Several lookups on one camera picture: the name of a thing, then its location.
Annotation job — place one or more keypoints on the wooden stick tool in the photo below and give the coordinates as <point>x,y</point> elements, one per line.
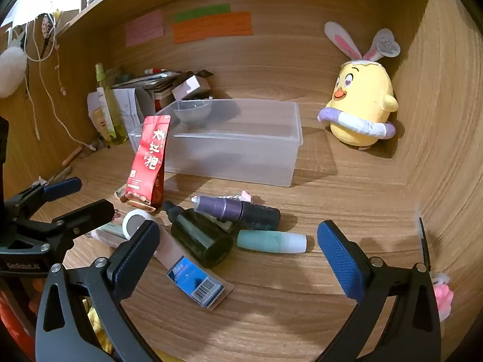
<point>71,155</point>

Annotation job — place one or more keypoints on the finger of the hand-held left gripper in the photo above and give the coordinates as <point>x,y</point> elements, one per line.
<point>90,213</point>
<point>62,188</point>

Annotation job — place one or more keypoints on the yellow-green spray bottle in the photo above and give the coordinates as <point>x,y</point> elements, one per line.
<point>113,120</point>

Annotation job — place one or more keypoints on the orange paper note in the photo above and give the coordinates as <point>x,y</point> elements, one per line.
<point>211,28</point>

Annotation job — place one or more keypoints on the blue blister card pack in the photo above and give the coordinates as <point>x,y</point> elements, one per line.
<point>196,282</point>

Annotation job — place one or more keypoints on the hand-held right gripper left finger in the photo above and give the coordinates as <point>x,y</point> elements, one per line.
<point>134,260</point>

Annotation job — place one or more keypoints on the purple and black bottle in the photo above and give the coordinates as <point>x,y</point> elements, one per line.
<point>234,209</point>

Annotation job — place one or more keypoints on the clear plastic storage box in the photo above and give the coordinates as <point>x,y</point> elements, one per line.
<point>234,154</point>

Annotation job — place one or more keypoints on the red and white pen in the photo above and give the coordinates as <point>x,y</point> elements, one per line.
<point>154,71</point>

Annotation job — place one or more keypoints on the pink paper note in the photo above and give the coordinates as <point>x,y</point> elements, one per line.
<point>145,28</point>

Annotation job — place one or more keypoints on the red tea packet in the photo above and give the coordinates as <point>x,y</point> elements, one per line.
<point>149,158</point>

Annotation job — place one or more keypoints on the yellow chick plush toy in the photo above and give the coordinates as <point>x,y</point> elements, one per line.
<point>362,98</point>

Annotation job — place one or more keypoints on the crumpled pink foil wrapper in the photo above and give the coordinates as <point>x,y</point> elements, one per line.
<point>241,196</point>

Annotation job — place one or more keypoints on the white fluffy pompom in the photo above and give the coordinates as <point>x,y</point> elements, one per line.
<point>11,69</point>

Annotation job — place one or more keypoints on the mint green roll-on bottle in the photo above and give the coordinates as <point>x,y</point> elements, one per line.
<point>264,241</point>

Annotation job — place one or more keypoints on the black thin stick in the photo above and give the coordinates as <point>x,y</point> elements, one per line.
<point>425,241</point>

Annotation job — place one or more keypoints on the clear plastic bowl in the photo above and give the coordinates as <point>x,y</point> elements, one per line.
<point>192,113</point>

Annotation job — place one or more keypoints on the green paper note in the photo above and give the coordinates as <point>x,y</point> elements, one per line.
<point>202,12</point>

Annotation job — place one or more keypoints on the dark green glass bottle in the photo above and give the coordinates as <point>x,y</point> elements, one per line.
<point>200,237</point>

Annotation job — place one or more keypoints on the small cardboard box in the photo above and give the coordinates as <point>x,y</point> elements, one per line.
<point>190,85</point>

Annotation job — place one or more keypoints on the pink fluffy charm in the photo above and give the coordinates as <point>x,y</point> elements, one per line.
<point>442,298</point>

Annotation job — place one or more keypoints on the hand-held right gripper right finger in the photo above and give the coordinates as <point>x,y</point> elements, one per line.
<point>339,260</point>

